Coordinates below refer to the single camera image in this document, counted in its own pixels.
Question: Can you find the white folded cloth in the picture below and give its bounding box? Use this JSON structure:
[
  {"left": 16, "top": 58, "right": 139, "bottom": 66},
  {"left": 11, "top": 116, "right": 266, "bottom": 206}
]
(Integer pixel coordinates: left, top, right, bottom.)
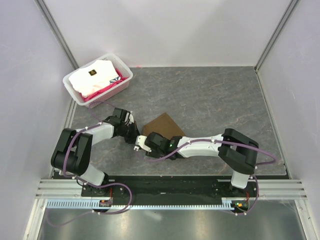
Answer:
[{"left": 68, "top": 60, "right": 118, "bottom": 97}]

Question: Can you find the white plastic basket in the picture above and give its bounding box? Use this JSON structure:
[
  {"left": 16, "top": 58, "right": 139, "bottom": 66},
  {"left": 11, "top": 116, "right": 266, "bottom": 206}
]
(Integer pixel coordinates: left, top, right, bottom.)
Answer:
[{"left": 62, "top": 53, "right": 133, "bottom": 108}]

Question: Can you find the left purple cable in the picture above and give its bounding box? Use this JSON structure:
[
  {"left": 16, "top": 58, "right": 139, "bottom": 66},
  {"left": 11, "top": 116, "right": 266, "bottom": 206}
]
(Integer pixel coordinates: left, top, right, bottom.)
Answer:
[{"left": 61, "top": 100, "right": 118, "bottom": 180}]

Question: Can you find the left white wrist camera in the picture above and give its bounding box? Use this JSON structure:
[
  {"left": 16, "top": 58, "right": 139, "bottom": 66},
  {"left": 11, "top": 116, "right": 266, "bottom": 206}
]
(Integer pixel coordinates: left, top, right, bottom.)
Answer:
[{"left": 124, "top": 111, "right": 135, "bottom": 126}]

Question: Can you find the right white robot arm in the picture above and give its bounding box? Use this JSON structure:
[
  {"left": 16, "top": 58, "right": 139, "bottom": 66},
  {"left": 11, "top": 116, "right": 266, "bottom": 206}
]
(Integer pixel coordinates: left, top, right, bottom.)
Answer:
[{"left": 136, "top": 128, "right": 259, "bottom": 197}]

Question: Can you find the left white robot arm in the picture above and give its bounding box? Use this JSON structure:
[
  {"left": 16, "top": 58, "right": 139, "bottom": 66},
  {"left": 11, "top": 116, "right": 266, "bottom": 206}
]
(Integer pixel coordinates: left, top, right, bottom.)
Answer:
[{"left": 50, "top": 108, "right": 140, "bottom": 197}]

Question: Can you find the pink cloth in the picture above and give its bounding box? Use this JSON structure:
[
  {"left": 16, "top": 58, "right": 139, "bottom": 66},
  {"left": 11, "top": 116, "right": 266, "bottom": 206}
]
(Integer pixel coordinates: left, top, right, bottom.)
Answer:
[{"left": 80, "top": 68, "right": 128, "bottom": 102}]

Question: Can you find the brown cloth napkin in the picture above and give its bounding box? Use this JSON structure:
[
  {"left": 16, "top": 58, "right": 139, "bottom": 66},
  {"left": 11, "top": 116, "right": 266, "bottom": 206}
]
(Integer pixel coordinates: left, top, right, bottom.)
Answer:
[{"left": 142, "top": 112, "right": 186, "bottom": 140}]

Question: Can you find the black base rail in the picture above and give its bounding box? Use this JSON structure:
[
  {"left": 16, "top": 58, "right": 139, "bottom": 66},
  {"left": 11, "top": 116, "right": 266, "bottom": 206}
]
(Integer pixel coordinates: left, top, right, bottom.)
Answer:
[{"left": 81, "top": 174, "right": 261, "bottom": 201}]

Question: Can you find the grey slotted cable duct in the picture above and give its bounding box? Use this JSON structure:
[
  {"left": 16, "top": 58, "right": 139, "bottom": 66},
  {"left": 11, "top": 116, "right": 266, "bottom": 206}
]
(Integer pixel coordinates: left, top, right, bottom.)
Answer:
[{"left": 46, "top": 199, "right": 247, "bottom": 210}]

